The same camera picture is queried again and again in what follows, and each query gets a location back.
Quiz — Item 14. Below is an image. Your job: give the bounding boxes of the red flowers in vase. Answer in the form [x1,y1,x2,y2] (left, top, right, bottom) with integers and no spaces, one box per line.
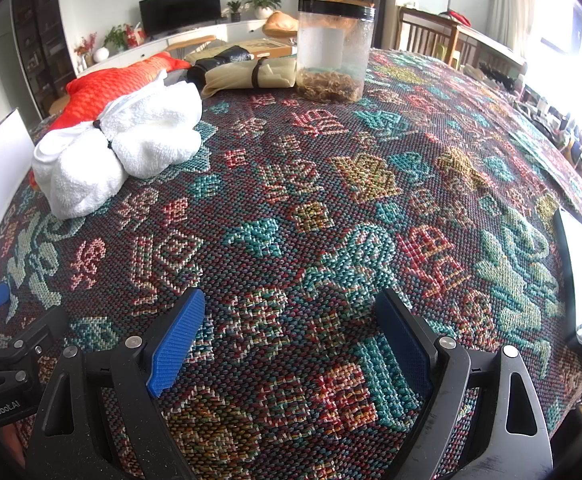
[73,34,96,68]

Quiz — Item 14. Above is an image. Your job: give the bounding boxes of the orange lounge chair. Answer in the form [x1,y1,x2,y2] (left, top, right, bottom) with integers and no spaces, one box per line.
[262,0,366,38]

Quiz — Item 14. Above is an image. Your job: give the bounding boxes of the clear plastic jar black lid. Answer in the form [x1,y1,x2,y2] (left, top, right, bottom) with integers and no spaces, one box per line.
[296,0,376,103]

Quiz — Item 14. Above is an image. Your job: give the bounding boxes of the clutter of bottles and bags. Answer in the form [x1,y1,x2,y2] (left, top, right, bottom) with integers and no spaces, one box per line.
[471,60,582,171]

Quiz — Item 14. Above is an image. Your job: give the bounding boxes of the colourful woven patterned blanket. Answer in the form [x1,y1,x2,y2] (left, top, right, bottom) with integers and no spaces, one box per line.
[0,47,582,480]

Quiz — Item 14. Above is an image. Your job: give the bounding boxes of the black television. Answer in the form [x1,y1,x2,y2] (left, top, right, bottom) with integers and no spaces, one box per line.
[139,0,222,38]

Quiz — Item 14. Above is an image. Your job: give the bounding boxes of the white tv cabinet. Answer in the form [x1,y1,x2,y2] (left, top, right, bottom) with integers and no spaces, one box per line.
[83,19,272,68]

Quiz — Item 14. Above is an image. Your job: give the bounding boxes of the wooden side table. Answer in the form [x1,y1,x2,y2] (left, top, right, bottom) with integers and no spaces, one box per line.
[397,5,526,73]

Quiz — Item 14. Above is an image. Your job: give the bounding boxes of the beige rolled cloth bag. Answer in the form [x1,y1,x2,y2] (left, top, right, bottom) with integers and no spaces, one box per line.
[201,56,298,98]

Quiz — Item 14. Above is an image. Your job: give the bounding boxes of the white towel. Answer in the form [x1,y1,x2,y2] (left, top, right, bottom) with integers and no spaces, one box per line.
[32,79,203,220]

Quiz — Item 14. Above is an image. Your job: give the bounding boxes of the black smartphone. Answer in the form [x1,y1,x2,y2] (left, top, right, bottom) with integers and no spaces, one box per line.
[553,207,582,358]

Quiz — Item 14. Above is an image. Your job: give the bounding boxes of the green plant red decorations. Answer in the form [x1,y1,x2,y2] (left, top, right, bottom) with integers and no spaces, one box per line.
[103,22,146,51]

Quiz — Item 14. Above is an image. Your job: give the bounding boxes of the large potted green plant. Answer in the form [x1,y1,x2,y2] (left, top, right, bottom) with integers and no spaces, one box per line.
[243,0,286,20]

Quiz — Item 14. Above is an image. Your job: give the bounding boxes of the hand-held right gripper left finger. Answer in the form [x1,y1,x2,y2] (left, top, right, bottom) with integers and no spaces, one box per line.
[25,288,206,480]

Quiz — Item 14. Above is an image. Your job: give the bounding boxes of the black trash bag roll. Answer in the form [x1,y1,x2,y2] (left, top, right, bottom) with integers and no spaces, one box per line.
[186,45,249,96]

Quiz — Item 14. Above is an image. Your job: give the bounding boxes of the flat yellow box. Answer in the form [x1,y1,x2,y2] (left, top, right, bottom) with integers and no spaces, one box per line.
[186,37,298,63]

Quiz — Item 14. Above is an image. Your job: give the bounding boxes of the window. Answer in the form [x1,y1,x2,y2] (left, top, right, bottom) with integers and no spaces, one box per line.
[541,0,582,56]

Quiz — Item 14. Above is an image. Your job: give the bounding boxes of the red fish plush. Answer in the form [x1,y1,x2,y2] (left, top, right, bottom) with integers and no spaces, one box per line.
[28,52,192,188]

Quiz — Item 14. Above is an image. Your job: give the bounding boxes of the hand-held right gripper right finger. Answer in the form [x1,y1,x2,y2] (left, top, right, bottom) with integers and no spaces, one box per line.
[375,288,554,480]

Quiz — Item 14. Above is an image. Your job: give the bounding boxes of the small wooden stool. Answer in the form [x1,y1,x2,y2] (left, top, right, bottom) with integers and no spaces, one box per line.
[166,35,218,58]

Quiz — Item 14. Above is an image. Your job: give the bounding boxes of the white curtain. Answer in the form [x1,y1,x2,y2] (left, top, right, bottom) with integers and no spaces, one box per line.
[486,0,542,51]

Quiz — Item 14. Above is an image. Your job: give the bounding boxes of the black display shelf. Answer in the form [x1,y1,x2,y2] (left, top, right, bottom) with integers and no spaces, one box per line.
[11,0,72,116]

